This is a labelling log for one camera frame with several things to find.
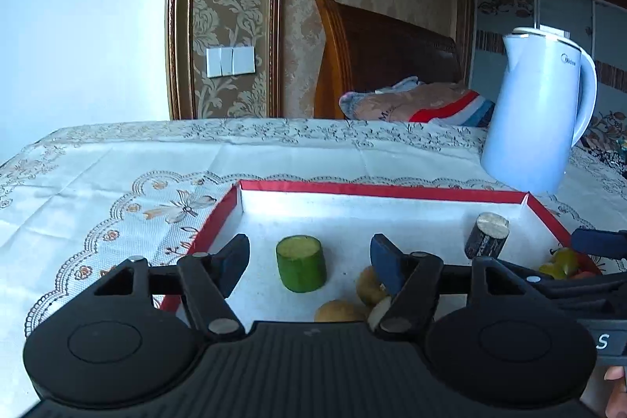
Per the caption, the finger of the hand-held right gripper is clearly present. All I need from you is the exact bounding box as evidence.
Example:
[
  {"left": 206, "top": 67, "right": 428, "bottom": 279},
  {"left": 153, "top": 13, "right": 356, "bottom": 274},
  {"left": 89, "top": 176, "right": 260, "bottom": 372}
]
[
  {"left": 572, "top": 228, "right": 627, "bottom": 258},
  {"left": 495, "top": 258, "right": 564, "bottom": 296}
]

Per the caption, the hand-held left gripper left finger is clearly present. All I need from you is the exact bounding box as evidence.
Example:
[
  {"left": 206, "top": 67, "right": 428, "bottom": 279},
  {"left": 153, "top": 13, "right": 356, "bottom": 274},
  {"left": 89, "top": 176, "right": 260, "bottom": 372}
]
[{"left": 93, "top": 233, "right": 252, "bottom": 341}]

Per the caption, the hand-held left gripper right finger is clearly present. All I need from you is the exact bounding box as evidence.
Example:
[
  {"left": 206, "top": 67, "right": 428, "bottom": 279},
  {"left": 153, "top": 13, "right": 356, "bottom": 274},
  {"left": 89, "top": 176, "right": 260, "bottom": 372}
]
[{"left": 370, "top": 233, "right": 527, "bottom": 341}]

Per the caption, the brown kiwi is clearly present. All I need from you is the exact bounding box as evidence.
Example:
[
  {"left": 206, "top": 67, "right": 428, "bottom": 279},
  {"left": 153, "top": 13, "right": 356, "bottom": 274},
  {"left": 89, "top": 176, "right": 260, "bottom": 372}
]
[
  {"left": 314, "top": 299, "right": 369, "bottom": 323},
  {"left": 355, "top": 266, "right": 393, "bottom": 307}
]

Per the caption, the red shallow cardboard box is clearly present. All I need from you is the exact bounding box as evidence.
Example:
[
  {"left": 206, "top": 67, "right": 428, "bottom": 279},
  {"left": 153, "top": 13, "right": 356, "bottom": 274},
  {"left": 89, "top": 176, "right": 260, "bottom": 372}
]
[{"left": 159, "top": 179, "right": 603, "bottom": 316}]

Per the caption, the green cucumber piece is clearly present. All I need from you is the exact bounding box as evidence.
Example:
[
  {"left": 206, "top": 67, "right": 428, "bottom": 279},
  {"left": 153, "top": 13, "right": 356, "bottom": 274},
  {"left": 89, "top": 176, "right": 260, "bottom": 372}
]
[{"left": 275, "top": 236, "right": 327, "bottom": 293}]

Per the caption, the person's right hand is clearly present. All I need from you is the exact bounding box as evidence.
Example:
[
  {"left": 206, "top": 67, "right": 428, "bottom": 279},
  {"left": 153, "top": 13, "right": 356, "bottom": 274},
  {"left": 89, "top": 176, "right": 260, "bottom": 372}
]
[{"left": 603, "top": 366, "right": 627, "bottom": 418}]

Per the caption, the white electric kettle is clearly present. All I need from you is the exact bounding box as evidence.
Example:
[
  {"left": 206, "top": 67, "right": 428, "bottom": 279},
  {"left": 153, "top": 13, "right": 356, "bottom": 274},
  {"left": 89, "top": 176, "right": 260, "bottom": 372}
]
[{"left": 480, "top": 27, "right": 598, "bottom": 196}]

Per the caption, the white lace tablecloth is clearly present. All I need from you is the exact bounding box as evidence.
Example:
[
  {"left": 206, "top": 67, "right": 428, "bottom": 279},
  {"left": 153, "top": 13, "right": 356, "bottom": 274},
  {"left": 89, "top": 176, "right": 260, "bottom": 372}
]
[{"left": 0, "top": 118, "right": 627, "bottom": 418}]

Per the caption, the folded striped blanket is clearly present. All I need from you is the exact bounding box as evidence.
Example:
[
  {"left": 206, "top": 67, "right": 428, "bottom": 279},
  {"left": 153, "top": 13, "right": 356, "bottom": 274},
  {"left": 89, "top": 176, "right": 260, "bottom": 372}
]
[{"left": 339, "top": 76, "right": 495, "bottom": 127}]

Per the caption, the brown wooden headboard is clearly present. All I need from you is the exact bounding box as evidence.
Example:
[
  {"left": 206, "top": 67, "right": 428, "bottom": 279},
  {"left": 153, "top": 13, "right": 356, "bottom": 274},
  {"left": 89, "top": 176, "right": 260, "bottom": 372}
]
[{"left": 313, "top": 0, "right": 464, "bottom": 120}]

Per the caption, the sliding door wardrobe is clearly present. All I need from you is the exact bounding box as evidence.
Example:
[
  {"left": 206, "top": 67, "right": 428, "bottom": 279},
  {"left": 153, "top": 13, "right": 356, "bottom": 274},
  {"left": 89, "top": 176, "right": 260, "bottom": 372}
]
[{"left": 470, "top": 0, "right": 627, "bottom": 135}]

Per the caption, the white wall switch panel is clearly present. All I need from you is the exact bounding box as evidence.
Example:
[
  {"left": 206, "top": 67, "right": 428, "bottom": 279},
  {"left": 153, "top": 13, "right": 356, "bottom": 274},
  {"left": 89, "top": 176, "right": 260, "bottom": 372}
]
[{"left": 206, "top": 46, "right": 256, "bottom": 78}]

